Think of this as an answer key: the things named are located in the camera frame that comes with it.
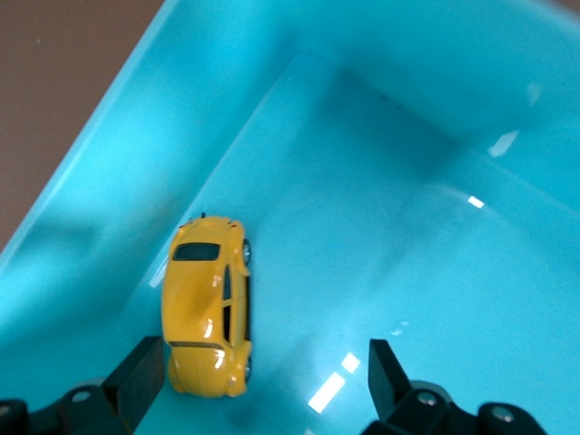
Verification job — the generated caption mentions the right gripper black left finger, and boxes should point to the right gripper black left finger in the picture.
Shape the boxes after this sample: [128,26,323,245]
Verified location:
[0,334,164,435]

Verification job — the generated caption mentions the turquoise plastic bin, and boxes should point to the turquoise plastic bin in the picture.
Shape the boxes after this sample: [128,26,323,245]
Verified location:
[0,0,580,435]

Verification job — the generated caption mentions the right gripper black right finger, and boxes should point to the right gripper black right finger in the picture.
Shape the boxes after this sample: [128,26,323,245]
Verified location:
[364,338,547,435]

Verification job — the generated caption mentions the yellow beetle toy car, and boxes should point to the yellow beetle toy car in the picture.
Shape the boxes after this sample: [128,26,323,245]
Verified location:
[161,210,254,400]

